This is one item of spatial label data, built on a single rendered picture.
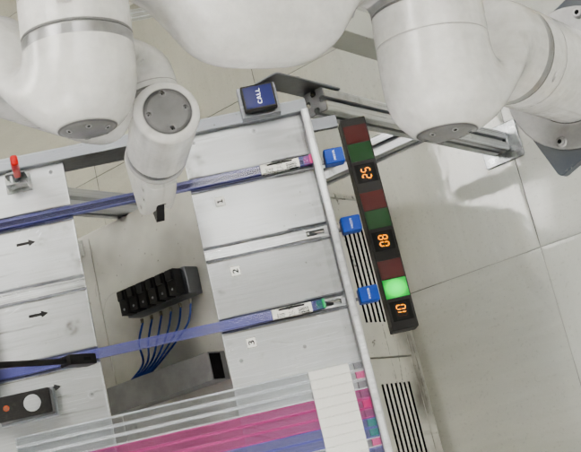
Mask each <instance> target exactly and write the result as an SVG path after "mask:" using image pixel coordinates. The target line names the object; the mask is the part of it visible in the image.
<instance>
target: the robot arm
mask: <svg viewBox="0 0 581 452"><path fill-rule="evenodd" d="M129 2H131V3H133V4H136V5H138V6H140V7H141V8H142V9H144V10H145V11H146V12H147V13H148V14H149V15H151V16H152V17H153V18H154V19H155V20H156V21H157V22H158V23H159V24H160V25H161V26H162V27H163V28H164V29H165V30H166V31H167V32H168V33H169V35H170V36H171V37H172V38H173V39H174V40H175V41H176V42H177V43H178V44H179V45H180V46H181V47H182V48H183V49H184V50H185V51H186V52H187V53H188V54H189V55H190V56H192V57H194V58H196V59H197V60H199V61H201V62H204V63H206V64H208V65H213V66H218V67H223V68H240V69H273V68H285V67H293V66H297V65H303V64H306V63H308V62H310V61H312V60H314V59H316V58H318V57H320V56H321V55H323V54H324V53H325V52H326V51H327V50H328V49H329V48H330V47H331V46H333V45H334V43H335V42H336V41H337V40H338V39H339V38H340V37H341V36H342V34H343V32H344V31H345V29H346V27H347V25H348V24H349V22H350V20H351V17H352V16H353V14H354V13H355V11H356V9H357V8H358V7H360V8H363V9H366V10H367V11H368V12H369V15H370V19H371V24H372V30H373V36H374V41H375V47H376V52H377V63H378V69H379V74H380V80H381V84H382V89H383V93H384V97H385V101H386V105H387V108H388V110H389V113H390V115H391V117H392V118H393V120H394V122H395V123H396V124H397V125H398V126H399V127H400V128H401V129H402V130H403V131H404V132H405V133H406V134H408V135H409V136H411V137H413V138H415V139H417V140H420V141H423V142H427V143H443V142H445V141H450V140H454V139H456V138H462V137H465V136H466V135H468V134H470V133H472V132H474V131H476V130H478V129H480V128H481V127H483V126H485V125H487V124H488V123H489V122H490V121H491V120H492V119H493V118H494V117H495V116H496V115H497V114H498V113H499V112H500V111H501V110H502V109H503V107H506V108H509V110H510V112H511V115H512V117H513V119H514V120H515V121H516V123H517V125H518V126H519V127H520V128H521V129H522V131H523V132H524V133H525V134H526V135H528V136H529V137H530V138H532V139H533V140H534V141H535V142H537V143H540V144H542V145H544V146H548V147H550V148H554V149H558V150H568V151H571V150H580V149H581V5H574V6H569V7H564V8H560V9H559V10H556V11H553V12H551V13H548V14H543V13H540V12H538V11H535V10H534V9H532V8H530V7H527V6H525V5H523V4H519V3H517V2H514V1H511V0H16V4H17V13H18V21H16V20H14V19H12V18H9V17H6V16H1V15H0V118H2V119H5V120H9V121H12V122H14V123H17V124H21V125H24V126H28V127H31V128H35V129H38V130H40V131H44V132H47V133H51V134H53V135H58V136H62V137H65V138H68V139H72V140H75V141H77V142H81V143H87V144H95V145H104V144H110V143H114V142H115V141H117V140H118V139H120V138H121V137H122V136H123V135H124V134H125V132H126V130H127V128H128V139H127V145H126V152H125V164H126V170H127V174H128V177H129V180H130V183H131V187H132V189H133V192H134V198H135V201H136V204H137V207H138V209H139V212H140V213H141V214H142V215H148V214H151V213H153V215H154V218H155V220H156V222H162V221H165V212H164V205H166V208H168V209H170V208H171V207H172V205H173V204H174V201H175V196H176V190H177V177H178V176H179V175H180V174H181V173H182V171H183V170H184V168H185V166H186V162H187V159H188V156H189V153H190V150H191V147H192V144H193V141H194V139H195V133H196V130H197V128H198V125H199V121H200V109H199V106H198V103H197V101H196V99H195V97H194V96H193V94H192V93H191V92H190V91H188V90H187V89H186V88H184V87H182V86H181V85H178V82H177V79H176V76H175V74H174V71H173V68H172V66H171V64H170V62H169V60H168V58H167V57H166V56H165V55H164V54H163V53H162V52H161V51H160V50H158V49H157V48H155V47H154V46H151V45H149V44H147V43H145V42H143V41H140V40H138V39H134V34H133V27H132V20H131V13H130V5H129Z"/></svg>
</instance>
